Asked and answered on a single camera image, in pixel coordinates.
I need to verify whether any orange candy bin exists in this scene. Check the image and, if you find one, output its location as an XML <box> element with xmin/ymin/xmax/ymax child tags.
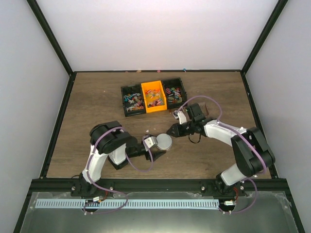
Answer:
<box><xmin>141</xmin><ymin>81</ymin><xmax>168</xmax><ymax>113</ymax></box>

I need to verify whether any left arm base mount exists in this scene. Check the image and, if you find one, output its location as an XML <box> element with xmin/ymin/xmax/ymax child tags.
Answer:
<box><xmin>71</xmin><ymin>176</ymin><xmax>108</xmax><ymax>198</ymax></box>

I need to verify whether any clear plastic cup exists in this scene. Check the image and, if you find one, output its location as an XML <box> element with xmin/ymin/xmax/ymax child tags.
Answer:
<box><xmin>157</xmin><ymin>145</ymin><xmax>172</xmax><ymax>151</ymax></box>

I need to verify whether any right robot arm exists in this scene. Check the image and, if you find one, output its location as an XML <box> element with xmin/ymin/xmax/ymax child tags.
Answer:
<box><xmin>167</xmin><ymin>103</ymin><xmax>276</xmax><ymax>196</ymax></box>

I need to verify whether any black bin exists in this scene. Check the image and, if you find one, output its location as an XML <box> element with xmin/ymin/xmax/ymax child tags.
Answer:
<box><xmin>161</xmin><ymin>77</ymin><xmax>188</xmax><ymax>109</ymax></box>
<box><xmin>121</xmin><ymin>84</ymin><xmax>146</xmax><ymax>117</ymax></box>

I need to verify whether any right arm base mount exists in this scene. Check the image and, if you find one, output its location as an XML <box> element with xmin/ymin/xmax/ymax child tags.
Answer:
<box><xmin>200</xmin><ymin>176</ymin><xmax>243</xmax><ymax>197</ymax></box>

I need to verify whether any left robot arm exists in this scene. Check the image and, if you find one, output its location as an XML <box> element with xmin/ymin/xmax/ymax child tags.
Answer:
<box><xmin>82</xmin><ymin>121</ymin><xmax>173</xmax><ymax>196</ymax></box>

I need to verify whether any white round lid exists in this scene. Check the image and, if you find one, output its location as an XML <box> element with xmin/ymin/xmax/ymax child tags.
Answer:
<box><xmin>156</xmin><ymin>133</ymin><xmax>173</xmax><ymax>147</ymax></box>

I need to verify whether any light blue slotted rail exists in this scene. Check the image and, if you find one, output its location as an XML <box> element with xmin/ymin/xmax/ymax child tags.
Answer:
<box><xmin>35</xmin><ymin>199</ymin><xmax>219</xmax><ymax>210</ymax></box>

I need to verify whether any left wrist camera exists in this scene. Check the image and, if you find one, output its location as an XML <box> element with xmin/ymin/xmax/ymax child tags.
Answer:
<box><xmin>142</xmin><ymin>135</ymin><xmax>158</xmax><ymax>149</ymax></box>

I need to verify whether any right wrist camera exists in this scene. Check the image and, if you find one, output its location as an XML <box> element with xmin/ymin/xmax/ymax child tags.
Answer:
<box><xmin>173</xmin><ymin>111</ymin><xmax>187</xmax><ymax>125</ymax></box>

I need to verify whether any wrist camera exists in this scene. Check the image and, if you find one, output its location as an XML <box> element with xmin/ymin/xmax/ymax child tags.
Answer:
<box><xmin>142</xmin><ymin>135</ymin><xmax>158</xmax><ymax>149</ymax></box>
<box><xmin>173</xmin><ymin>111</ymin><xmax>187</xmax><ymax>125</ymax></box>

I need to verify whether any brown slotted scoop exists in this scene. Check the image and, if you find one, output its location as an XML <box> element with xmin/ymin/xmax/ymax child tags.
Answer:
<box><xmin>198</xmin><ymin>102</ymin><xmax>209</xmax><ymax>117</ymax></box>

